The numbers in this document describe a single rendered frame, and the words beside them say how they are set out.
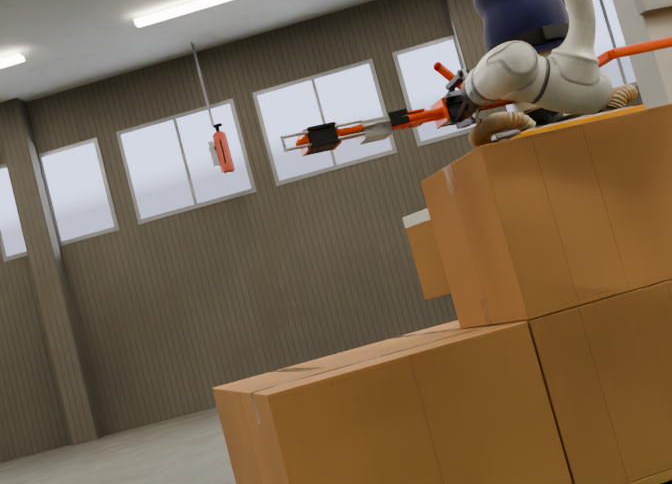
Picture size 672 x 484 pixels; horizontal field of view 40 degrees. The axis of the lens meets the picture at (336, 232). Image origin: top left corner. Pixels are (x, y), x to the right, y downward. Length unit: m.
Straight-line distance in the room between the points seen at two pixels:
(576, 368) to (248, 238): 8.58
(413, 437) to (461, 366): 0.18
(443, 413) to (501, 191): 0.50
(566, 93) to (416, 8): 8.80
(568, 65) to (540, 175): 0.27
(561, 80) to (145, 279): 9.07
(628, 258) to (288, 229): 8.41
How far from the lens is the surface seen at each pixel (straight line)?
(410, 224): 4.32
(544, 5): 2.38
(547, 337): 2.10
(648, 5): 3.80
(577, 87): 2.03
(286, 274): 10.44
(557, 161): 2.17
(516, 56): 1.94
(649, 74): 3.85
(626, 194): 2.24
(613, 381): 2.17
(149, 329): 10.80
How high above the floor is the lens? 0.67
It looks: 5 degrees up
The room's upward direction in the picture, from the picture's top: 15 degrees counter-clockwise
